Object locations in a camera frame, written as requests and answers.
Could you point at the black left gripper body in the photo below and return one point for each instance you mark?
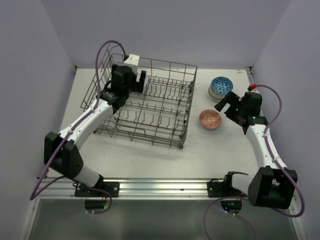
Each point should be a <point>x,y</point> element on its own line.
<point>130,87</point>

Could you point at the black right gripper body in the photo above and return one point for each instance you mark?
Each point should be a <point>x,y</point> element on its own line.
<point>242,112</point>

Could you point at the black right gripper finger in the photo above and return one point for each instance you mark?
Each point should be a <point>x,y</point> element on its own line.
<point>229,98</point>
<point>232,111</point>

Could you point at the white ribbed bowl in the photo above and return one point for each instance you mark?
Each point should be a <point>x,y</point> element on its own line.
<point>216,97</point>

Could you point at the red diamond pattern bowl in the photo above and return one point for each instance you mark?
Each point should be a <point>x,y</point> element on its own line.
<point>221,85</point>

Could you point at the blue zigzag pattern bowl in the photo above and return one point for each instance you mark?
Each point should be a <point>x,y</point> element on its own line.
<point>210,119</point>

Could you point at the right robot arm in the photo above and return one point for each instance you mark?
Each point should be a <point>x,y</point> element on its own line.
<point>272,186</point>

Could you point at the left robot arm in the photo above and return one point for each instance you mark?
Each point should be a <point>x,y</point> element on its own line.
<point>63,149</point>

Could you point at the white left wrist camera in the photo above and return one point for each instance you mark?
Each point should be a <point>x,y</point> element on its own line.
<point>132,61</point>

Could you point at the grey wire dish rack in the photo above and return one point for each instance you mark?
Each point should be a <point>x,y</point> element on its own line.
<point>160,113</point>

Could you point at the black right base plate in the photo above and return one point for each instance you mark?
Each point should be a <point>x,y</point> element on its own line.
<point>218,189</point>

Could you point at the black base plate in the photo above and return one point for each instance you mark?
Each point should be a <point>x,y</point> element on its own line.
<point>100,188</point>
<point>218,189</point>

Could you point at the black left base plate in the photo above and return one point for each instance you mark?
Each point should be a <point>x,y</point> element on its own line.
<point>100,188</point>

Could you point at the aluminium mounting rail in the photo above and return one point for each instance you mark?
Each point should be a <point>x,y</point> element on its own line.
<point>144,189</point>

